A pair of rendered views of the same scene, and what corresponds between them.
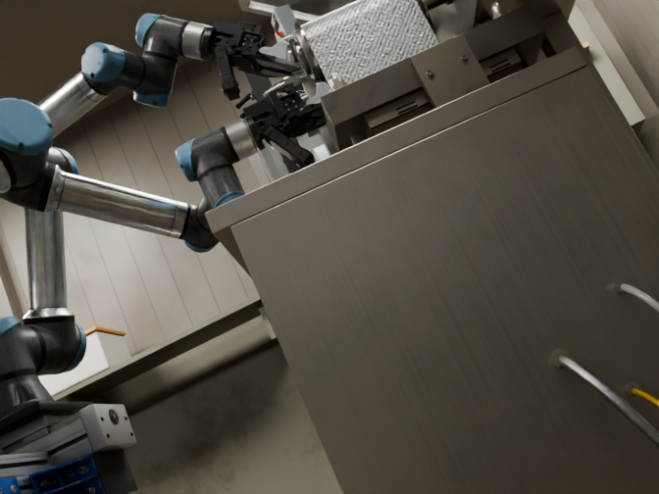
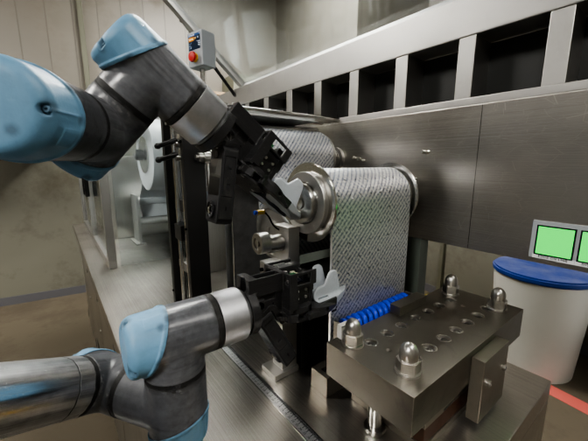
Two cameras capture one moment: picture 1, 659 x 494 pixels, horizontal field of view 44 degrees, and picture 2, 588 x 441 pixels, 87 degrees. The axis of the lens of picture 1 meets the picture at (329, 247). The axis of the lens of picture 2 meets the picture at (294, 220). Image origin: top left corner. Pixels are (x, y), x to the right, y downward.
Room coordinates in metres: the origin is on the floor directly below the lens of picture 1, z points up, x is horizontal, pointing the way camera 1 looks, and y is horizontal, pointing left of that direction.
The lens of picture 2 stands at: (1.10, 0.24, 1.32)
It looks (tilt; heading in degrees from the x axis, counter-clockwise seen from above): 10 degrees down; 323
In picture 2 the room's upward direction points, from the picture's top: straight up
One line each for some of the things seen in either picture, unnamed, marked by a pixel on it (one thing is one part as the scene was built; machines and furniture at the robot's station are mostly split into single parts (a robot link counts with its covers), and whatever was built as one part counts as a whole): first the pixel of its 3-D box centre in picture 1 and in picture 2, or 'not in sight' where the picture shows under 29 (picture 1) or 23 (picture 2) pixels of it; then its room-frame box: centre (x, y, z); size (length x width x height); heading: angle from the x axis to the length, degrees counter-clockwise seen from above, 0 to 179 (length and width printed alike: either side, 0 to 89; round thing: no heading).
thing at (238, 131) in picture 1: (243, 138); (227, 314); (1.48, 0.07, 1.11); 0.08 x 0.05 x 0.08; 1
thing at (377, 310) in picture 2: not in sight; (378, 311); (1.46, -0.25, 1.03); 0.21 x 0.04 x 0.03; 91
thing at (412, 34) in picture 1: (387, 72); (372, 268); (1.49, -0.25, 1.11); 0.23 x 0.01 x 0.18; 91
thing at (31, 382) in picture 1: (16, 401); not in sight; (1.68, 0.75, 0.87); 0.15 x 0.15 x 0.10
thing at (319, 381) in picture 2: not in sight; (367, 353); (1.49, -0.25, 0.92); 0.28 x 0.04 x 0.04; 91
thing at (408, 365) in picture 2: (337, 85); (409, 356); (1.32, -0.13, 1.05); 0.04 x 0.04 x 0.04
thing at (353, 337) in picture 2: not in sight; (353, 331); (1.41, -0.12, 1.05); 0.04 x 0.04 x 0.04
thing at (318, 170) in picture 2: (309, 55); (308, 202); (1.54, -0.13, 1.25); 0.15 x 0.01 x 0.15; 1
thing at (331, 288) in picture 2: (327, 94); (332, 285); (1.47, -0.12, 1.11); 0.09 x 0.03 x 0.06; 90
